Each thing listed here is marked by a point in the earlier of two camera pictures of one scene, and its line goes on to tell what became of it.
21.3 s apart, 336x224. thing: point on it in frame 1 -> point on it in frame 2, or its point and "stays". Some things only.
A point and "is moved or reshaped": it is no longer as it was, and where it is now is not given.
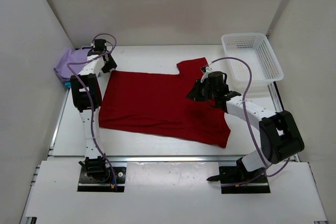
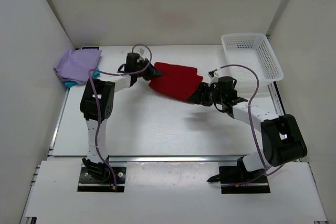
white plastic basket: [265, 67] stays
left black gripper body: [107, 52] -> [142, 64]
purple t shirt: [71, 55] stays
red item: [158, 102] is moved or reshaped
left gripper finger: [110, 65] -> [151, 73]
